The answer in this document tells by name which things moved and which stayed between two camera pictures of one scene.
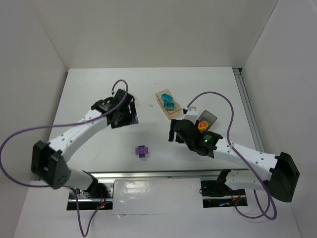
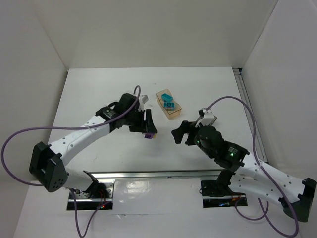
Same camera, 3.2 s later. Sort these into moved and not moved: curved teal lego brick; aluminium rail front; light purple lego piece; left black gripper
Moved: left black gripper; light purple lego piece
Not moved: curved teal lego brick; aluminium rail front
